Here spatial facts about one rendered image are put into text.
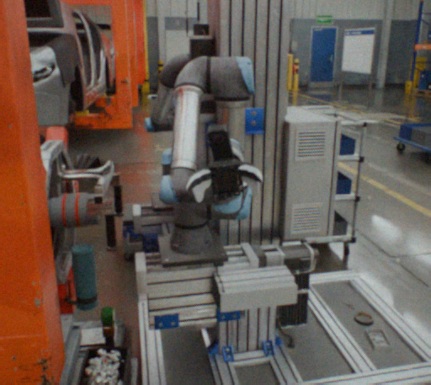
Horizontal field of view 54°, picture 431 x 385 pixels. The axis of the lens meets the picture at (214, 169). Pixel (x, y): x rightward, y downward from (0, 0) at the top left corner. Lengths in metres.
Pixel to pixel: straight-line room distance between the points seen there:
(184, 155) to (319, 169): 0.65
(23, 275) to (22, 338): 0.19
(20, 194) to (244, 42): 0.88
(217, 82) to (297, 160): 0.48
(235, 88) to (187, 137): 0.23
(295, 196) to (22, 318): 1.00
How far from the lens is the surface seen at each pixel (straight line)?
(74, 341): 2.28
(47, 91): 4.31
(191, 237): 1.45
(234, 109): 1.34
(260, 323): 1.94
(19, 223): 1.18
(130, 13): 7.20
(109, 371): 1.44
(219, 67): 1.32
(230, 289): 1.46
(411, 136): 6.56
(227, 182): 0.94
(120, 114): 5.32
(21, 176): 1.14
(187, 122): 1.23
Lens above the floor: 1.50
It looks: 16 degrees down
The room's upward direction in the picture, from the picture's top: straight up
